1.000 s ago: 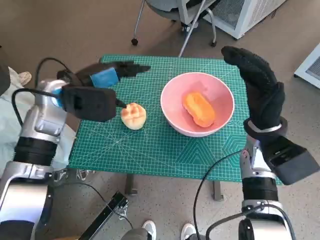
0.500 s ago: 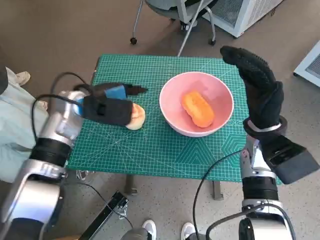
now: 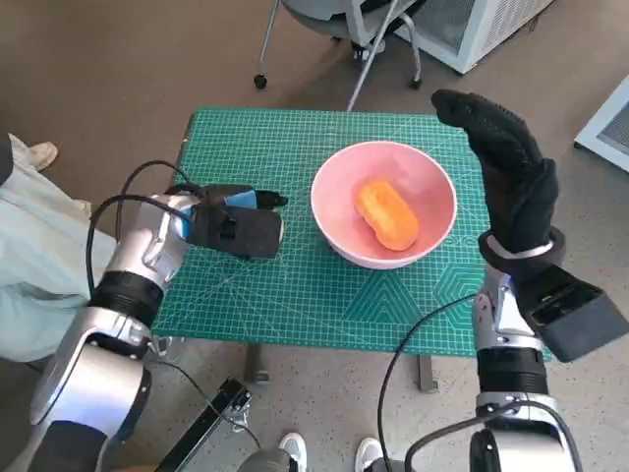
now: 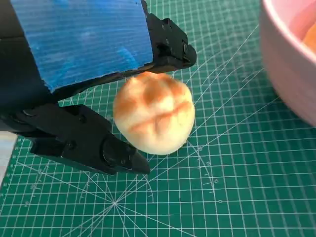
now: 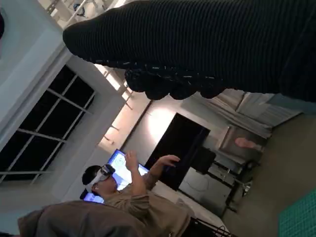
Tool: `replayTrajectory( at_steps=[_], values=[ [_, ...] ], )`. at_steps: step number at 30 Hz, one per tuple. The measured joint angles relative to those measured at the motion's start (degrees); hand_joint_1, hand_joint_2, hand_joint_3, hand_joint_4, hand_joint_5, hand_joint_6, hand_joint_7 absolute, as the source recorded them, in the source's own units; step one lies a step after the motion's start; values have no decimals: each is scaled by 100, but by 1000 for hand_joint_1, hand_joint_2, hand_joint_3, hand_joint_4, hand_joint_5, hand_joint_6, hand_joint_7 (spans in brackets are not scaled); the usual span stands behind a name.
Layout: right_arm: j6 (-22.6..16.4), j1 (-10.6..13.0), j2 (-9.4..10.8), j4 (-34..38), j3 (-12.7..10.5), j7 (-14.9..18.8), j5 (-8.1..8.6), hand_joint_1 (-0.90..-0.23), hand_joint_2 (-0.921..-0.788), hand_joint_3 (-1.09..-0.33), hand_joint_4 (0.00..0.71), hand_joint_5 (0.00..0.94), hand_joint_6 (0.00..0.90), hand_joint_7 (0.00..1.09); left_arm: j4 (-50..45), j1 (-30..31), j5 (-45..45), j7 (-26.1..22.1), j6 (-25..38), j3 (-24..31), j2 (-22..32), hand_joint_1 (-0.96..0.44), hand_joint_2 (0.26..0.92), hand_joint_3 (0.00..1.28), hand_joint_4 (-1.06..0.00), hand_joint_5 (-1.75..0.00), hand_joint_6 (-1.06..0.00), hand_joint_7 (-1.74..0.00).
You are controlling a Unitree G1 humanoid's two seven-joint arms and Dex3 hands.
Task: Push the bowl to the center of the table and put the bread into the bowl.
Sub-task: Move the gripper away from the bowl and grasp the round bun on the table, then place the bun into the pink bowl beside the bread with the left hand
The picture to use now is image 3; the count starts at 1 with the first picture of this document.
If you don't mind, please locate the silver metal rod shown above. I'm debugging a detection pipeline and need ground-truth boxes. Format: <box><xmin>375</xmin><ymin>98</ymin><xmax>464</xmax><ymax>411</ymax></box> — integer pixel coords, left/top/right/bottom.
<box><xmin>346</xmin><ymin>0</ymin><xmax>400</xmax><ymax>113</ymax></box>

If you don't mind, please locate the grey metal table leg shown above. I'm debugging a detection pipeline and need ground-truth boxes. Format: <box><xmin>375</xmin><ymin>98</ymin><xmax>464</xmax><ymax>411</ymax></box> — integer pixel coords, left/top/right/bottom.
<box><xmin>416</xmin><ymin>352</ymin><xmax>438</xmax><ymax>393</ymax></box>
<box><xmin>244</xmin><ymin>341</ymin><xmax>270</xmax><ymax>385</ymax></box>

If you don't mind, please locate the long toasted toy bread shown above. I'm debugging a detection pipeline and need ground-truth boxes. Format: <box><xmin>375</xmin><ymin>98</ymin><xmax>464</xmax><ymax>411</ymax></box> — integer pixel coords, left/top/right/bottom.
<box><xmin>354</xmin><ymin>179</ymin><xmax>421</xmax><ymax>251</ymax></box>

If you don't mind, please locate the grey office chair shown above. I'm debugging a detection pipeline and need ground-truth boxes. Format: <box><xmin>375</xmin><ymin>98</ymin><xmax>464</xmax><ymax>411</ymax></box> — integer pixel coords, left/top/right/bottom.
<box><xmin>253</xmin><ymin>0</ymin><xmax>427</xmax><ymax>92</ymax></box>

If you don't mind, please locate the white mesh cabinet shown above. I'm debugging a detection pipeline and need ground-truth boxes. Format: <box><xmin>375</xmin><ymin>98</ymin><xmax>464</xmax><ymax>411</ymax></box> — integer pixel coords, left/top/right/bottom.
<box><xmin>392</xmin><ymin>0</ymin><xmax>556</xmax><ymax>75</ymax></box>

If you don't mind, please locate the white shoe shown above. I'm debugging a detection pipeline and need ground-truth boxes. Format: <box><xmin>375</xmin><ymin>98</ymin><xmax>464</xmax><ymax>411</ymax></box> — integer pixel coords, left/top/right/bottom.
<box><xmin>355</xmin><ymin>436</ymin><xmax>387</xmax><ymax>472</ymax></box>
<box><xmin>278</xmin><ymin>432</ymin><xmax>309</xmax><ymax>472</ymax></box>

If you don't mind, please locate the green cutting mat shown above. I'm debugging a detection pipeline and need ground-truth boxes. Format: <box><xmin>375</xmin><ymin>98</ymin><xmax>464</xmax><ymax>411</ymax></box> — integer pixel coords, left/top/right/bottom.
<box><xmin>150</xmin><ymin>107</ymin><xmax>554</xmax><ymax>363</ymax></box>

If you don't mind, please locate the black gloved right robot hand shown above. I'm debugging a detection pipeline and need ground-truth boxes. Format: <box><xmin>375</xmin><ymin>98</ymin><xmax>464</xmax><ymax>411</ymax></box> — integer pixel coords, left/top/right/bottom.
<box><xmin>430</xmin><ymin>88</ymin><xmax>561</xmax><ymax>257</ymax></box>

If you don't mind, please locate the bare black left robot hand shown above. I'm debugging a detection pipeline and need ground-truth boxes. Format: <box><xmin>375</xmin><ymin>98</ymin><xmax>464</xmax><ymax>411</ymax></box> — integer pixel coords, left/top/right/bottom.
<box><xmin>200</xmin><ymin>184</ymin><xmax>289</xmax><ymax>210</ymax></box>

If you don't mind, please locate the white framed box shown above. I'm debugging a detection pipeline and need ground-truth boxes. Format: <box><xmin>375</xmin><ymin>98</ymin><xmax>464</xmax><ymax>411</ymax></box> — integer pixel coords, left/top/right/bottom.
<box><xmin>573</xmin><ymin>73</ymin><xmax>629</xmax><ymax>173</ymax></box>

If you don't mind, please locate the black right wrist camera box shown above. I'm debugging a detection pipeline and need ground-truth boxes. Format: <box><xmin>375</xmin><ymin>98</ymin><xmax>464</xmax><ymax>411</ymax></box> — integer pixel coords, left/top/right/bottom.
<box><xmin>515</xmin><ymin>265</ymin><xmax>629</xmax><ymax>364</ymax></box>

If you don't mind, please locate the black metal bar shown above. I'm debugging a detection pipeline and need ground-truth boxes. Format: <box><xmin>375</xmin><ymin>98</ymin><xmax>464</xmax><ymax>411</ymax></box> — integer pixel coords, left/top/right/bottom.
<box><xmin>154</xmin><ymin>377</ymin><xmax>252</xmax><ymax>472</ymax></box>

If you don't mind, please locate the thin black floor cable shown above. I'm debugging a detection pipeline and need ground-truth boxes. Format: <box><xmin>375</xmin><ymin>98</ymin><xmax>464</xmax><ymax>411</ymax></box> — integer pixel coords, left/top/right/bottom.
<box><xmin>156</xmin><ymin>358</ymin><xmax>264</xmax><ymax>451</ymax></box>

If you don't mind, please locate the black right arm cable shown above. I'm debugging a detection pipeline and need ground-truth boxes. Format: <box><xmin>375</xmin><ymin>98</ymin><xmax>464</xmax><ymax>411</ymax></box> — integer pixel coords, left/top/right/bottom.
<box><xmin>376</xmin><ymin>293</ymin><xmax>584</xmax><ymax>472</ymax></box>

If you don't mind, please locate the pink bowl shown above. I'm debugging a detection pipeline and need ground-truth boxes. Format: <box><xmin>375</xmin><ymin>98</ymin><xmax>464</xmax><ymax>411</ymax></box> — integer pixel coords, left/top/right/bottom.
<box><xmin>310</xmin><ymin>141</ymin><xmax>458</xmax><ymax>270</ymax></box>

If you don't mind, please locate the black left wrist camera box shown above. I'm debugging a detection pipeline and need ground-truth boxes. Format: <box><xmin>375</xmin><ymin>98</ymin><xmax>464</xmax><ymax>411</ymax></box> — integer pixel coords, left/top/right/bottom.
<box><xmin>185</xmin><ymin>205</ymin><xmax>285</xmax><ymax>261</ymax></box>

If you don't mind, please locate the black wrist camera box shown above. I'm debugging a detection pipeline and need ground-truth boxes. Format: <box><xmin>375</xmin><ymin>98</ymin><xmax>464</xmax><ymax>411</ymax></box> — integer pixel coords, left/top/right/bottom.
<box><xmin>185</xmin><ymin>205</ymin><xmax>285</xmax><ymax>261</ymax></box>
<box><xmin>515</xmin><ymin>265</ymin><xmax>629</xmax><ymax>364</ymax></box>

